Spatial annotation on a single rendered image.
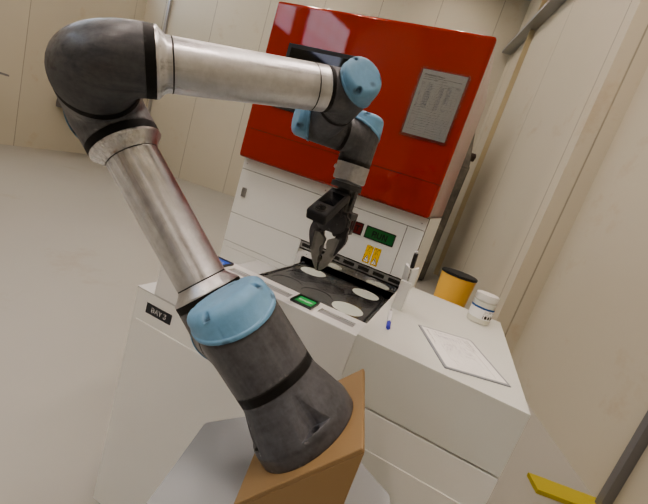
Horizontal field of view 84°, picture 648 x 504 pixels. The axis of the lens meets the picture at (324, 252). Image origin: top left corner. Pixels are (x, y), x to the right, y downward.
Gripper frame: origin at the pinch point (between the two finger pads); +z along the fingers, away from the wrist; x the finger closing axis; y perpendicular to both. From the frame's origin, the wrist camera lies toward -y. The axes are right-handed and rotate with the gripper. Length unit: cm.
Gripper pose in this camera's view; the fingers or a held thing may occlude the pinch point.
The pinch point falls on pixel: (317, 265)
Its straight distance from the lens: 84.0
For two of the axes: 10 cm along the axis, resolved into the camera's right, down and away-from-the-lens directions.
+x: -8.9, -3.5, 2.9
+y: 3.4, -1.0, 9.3
